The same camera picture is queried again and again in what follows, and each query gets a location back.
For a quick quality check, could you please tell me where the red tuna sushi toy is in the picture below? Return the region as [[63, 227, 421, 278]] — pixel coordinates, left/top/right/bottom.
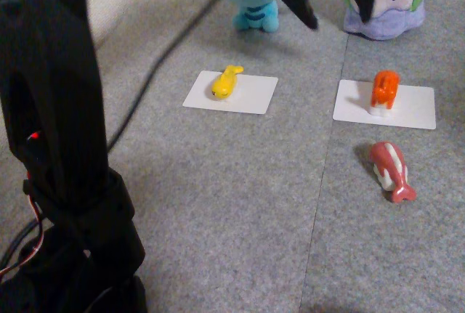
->
[[368, 141, 417, 204]]

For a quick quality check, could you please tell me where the red white base servo wire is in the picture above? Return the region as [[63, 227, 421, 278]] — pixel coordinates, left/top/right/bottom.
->
[[0, 178, 45, 278]]

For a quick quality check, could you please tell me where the lilac Goomy plush toy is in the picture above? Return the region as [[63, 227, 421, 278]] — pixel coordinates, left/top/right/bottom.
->
[[341, 0, 435, 41]]

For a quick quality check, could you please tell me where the yellow egg sushi toy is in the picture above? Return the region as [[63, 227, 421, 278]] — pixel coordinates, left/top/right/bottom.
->
[[211, 65, 245, 101]]

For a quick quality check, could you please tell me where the black camera cable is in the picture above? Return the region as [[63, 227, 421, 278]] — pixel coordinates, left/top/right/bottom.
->
[[106, 0, 251, 153]]

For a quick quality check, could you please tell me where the white rectangular card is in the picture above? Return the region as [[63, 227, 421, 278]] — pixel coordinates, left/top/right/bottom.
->
[[182, 70, 279, 115], [332, 79, 437, 131]]

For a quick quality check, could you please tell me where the orange shrimp sushi toy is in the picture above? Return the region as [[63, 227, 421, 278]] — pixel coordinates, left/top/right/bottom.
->
[[369, 70, 401, 116]]

